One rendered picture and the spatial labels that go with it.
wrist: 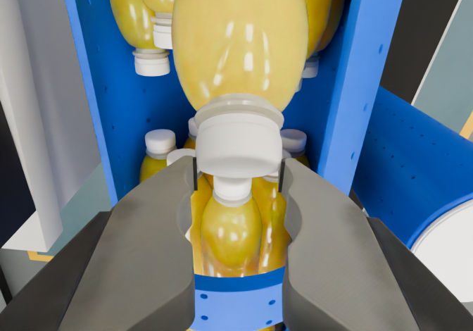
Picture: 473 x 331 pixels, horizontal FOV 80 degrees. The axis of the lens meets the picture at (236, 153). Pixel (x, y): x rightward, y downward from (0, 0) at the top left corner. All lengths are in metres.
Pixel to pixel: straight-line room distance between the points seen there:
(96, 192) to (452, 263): 1.73
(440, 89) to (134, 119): 1.58
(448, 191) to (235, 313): 0.44
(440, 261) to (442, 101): 1.24
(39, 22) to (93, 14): 0.07
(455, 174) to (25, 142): 0.65
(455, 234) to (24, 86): 0.65
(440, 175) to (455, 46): 1.16
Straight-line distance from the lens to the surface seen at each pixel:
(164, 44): 0.28
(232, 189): 0.28
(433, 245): 0.63
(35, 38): 0.38
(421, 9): 1.45
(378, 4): 0.21
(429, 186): 0.64
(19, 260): 2.63
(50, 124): 0.41
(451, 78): 1.79
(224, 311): 0.31
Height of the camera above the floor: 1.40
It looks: 61 degrees down
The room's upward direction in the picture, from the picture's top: 180 degrees clockwise
